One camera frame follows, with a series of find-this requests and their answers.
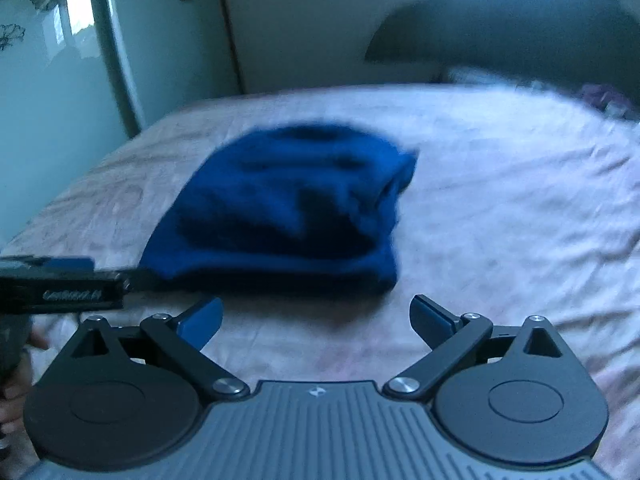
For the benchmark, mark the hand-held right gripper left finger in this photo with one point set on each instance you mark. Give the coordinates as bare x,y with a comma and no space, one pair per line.
202,322

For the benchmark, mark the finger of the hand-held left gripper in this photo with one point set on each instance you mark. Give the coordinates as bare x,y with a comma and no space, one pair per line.
142,280
70,263

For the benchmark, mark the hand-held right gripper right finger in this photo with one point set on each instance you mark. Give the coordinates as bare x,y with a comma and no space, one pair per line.
430,321

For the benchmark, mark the blue knit sweater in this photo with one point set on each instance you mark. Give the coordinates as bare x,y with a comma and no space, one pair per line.
280,210

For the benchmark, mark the person's left hand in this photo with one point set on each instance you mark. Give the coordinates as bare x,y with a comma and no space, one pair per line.
12,402

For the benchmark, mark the bed with pink sheet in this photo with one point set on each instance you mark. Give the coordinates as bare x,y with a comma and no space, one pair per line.
500,185

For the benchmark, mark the glossy sliding wardrobe door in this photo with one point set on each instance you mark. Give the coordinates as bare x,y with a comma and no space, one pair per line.
50,85

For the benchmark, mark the purple cloth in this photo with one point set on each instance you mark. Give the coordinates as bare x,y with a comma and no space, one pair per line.
607,99

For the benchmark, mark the grey padded headboard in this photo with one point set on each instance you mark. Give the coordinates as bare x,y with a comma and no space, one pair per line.
500,15

